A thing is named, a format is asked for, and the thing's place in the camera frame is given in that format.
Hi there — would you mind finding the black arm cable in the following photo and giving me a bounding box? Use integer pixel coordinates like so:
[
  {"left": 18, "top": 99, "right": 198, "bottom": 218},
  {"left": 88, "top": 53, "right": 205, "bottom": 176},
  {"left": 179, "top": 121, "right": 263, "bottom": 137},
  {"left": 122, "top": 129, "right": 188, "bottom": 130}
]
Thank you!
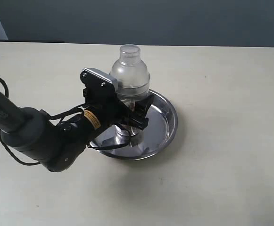
[{"left": 0, "top": 73, "right": 134, "bottom": 166}]

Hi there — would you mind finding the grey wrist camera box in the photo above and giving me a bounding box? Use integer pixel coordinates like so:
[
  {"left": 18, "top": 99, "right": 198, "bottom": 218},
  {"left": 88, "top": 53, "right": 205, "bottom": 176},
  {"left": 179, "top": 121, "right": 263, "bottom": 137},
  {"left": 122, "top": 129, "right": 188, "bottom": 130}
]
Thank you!
[{"left": 82, "top": 68, "right": 118, "bottom": 91}]

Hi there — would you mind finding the round stainless steel pan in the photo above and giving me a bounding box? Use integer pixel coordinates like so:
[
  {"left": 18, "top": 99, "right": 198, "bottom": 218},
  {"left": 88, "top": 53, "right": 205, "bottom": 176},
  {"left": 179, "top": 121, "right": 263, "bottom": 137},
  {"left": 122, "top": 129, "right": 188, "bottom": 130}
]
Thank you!
[{"left": 90, "top": 90, "right": 178, "bottom": 161}]

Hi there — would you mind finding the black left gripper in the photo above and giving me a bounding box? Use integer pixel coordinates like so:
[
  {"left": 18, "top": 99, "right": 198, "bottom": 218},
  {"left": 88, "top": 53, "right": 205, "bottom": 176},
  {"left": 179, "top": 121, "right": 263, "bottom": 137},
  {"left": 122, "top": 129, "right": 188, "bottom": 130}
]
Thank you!
[{"left": 80, "top": 71, "right": 154, "bottom": 137}]

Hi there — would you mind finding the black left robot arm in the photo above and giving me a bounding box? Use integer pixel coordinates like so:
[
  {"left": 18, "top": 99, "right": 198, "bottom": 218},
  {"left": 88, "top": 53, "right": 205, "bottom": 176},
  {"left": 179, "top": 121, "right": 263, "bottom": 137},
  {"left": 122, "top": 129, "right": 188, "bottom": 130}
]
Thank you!
[{"left": 0, "top": 68, "right": 154, "bottom": 172}]

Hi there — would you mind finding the clear plastic shaker bottle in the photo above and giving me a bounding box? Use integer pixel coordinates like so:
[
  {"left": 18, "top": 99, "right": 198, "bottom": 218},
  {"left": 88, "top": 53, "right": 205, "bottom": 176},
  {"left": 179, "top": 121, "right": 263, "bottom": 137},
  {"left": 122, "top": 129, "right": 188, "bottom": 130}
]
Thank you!
[{"left": 109, "top": 44, "right": 150, "bottom": 111}]

